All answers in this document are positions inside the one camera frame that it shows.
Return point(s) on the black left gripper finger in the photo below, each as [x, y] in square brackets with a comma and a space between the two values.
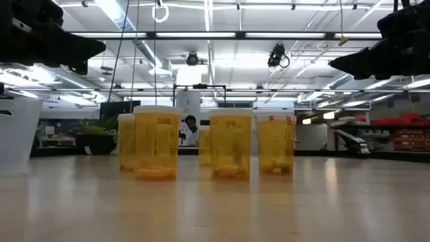
[79, 70]
[79, 50]

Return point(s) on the small amber pill bottle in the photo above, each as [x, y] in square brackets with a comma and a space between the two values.
[204, 148]
[126, 144]

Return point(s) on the amber bottle red marked cap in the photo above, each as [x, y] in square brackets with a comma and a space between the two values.
[275, 144]

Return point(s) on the large amber bottle orange pills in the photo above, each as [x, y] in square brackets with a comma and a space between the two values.
[156, 148]

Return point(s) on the amber bottle with capsules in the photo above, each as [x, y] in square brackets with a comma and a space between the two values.
[231, 144]

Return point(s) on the black background robot arm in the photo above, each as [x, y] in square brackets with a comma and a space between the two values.
[182, 138]

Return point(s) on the white plastic bin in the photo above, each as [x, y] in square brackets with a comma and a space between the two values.
[20, 141]

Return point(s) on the black monitor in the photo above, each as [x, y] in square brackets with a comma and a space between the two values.
[117, 109]

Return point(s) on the black grey angled device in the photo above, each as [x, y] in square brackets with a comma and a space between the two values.
[352, 142]

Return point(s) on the green plant in black pot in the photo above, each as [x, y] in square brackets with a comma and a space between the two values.
[95, 142]

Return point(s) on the shelf with red bins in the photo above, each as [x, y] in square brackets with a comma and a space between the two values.
[410, 139]

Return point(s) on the white pillar with print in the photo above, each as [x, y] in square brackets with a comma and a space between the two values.
[188, 104]

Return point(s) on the person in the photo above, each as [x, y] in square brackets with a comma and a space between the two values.
[192, 134]

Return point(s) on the large glowing wall lamp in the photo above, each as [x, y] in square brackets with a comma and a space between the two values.
[329, 115]

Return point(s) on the silver ceiling duct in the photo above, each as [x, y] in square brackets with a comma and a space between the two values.
[114, 13]

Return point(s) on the small glowing wall lamp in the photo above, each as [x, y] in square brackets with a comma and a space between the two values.
[306, 121]

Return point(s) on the black rig frame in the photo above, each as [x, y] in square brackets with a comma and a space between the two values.
[151, 35]

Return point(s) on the round black ceiling camera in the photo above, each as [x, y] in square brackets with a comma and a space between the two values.
[192, 59]

